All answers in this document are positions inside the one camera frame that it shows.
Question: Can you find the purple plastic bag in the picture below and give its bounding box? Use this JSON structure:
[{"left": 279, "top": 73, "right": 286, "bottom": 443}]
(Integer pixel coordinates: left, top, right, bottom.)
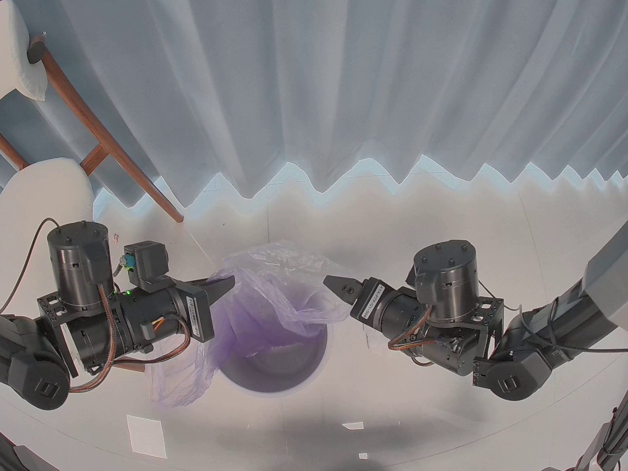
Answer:
[{"left": 147, "top": 243, "right": 352, "bottom": 408}]

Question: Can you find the white padded wooden chair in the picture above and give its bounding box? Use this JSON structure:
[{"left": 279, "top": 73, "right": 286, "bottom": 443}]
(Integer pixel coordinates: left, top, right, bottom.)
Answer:
[{"left": 0, "top": 0, "right": 185, "bottom": 373}]

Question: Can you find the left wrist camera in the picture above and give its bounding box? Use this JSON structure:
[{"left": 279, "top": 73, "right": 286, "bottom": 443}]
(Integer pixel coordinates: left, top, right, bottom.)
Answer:
[{"left": 123, "top": 240, "right": 172, "bottom": 294}]

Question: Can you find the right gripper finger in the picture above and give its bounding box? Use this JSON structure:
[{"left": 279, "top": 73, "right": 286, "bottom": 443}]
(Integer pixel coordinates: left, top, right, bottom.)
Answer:
[{"left": 324, "top": 274, "right": 366, "bottom": 309}]

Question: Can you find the white paper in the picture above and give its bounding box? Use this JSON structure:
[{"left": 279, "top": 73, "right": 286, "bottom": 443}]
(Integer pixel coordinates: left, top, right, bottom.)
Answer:
[{"left": 361, "top": 319, "right": 381, "bottom": 353}]

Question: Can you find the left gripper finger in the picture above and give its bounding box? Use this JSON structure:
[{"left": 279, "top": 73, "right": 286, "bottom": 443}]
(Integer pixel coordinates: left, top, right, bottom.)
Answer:
[{"left": 205, "top": 275, "right": 237, "bottom": 308}]

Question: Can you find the pale grey trash bin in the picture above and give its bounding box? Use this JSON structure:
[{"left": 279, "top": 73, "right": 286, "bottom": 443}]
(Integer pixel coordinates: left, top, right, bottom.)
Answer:
[{"left": 216, "top": 312, "right": 337, "bottom": 397}]

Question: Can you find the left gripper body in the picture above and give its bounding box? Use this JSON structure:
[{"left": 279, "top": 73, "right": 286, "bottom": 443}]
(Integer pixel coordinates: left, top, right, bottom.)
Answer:
[{"left": 118, "top": 279, "right": 215, "bottom": 354}]

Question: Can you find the pale blue curtain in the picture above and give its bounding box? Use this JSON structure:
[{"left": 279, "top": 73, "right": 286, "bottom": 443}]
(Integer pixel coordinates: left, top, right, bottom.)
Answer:
[{"left": 0, "top": 0, "right": 628, "bottom": 211}]

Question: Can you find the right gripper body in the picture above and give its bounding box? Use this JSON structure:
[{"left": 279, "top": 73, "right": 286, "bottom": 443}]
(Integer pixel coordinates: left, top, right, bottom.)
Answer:
[{"left": 359, "top": 278, "right": 432, "bottom": 347}]

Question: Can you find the black cable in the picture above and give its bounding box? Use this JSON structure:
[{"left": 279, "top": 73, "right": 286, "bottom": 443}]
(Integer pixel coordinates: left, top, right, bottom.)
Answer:
[{"left": 0, "top": 217, "right": 63, "bottom": 313}]

